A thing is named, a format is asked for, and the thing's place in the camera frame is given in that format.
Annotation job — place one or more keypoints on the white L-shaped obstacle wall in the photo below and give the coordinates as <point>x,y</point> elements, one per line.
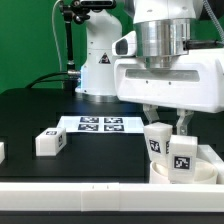
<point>118,197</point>

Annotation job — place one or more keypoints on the white block at left edge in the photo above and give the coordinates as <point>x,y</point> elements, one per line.
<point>2,152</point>

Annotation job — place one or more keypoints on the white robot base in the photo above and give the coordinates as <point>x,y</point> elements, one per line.
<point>97,73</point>

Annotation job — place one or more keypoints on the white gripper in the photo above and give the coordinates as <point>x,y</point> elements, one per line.
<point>194,81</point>

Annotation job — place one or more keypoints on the white round stool seat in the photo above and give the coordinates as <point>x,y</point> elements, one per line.
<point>205,173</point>

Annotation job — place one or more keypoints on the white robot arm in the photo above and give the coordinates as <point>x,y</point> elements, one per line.
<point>160,65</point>

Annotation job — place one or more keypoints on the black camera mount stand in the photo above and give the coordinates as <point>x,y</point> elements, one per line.
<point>75,15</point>

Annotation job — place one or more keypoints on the white marker sheet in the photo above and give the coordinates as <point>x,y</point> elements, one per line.
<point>99,124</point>

